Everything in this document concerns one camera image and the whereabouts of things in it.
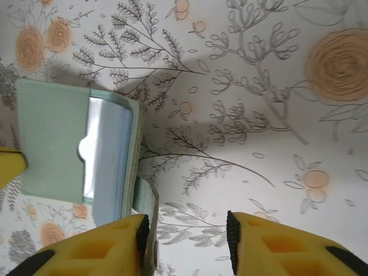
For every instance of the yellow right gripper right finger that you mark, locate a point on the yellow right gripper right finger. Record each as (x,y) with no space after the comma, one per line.
(287,247)

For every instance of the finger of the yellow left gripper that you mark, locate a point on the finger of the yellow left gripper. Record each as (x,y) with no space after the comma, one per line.
(10,168)

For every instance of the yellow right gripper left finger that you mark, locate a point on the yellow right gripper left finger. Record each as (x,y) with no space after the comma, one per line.
(95,253)

